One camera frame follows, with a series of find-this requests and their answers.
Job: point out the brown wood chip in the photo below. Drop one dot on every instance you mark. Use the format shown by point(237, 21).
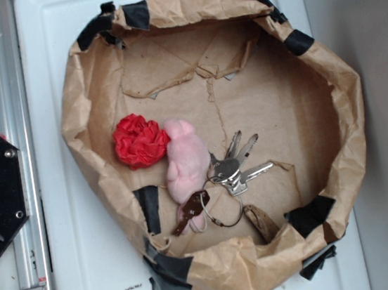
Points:
point(262, 222)

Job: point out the pink plush toy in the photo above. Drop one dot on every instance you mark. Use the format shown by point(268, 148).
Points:
point(189, 160)

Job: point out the silver key bunch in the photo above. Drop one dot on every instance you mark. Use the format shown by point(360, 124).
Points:
point(227, 171)

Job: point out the red crumpled paper ball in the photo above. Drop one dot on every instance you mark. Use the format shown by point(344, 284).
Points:
point(139, 143)

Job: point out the brown bronze key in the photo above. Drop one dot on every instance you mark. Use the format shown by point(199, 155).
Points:
point(192, 208)

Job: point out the brown paper bag bin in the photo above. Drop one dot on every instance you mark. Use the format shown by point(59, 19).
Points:
point(225, 66)

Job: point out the white plastic tray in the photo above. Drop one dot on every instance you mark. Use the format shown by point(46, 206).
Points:
point(88, 249)

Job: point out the aluminium extrusion rail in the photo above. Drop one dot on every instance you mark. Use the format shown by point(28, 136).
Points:
point(31, 245)

